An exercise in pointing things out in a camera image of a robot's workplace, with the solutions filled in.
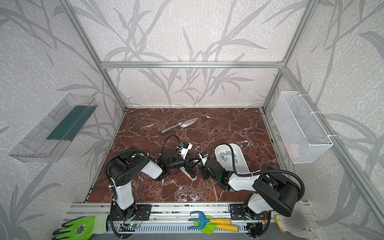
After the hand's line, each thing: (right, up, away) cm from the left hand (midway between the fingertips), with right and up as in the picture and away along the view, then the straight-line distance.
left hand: (200, 156), depth 86 cm
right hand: (0, -3, +3) cm, 5 cm away
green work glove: (-55, -30, -17) cm, 65 cm away
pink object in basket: (+46, +6, -13) cm, 48 cm away
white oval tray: (+15, -1, +8) cm, 17 cm away
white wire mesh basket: (+43, +13, -25) cm, 52 cm away
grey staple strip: (+17, 0, +10) cm, 20 cm away
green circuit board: (-32, -30, -15) cm, 46 cm away
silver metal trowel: (-13, +17, +23) cm, 31 cm away
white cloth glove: (+49, -27, -15) cm, 57 cm away
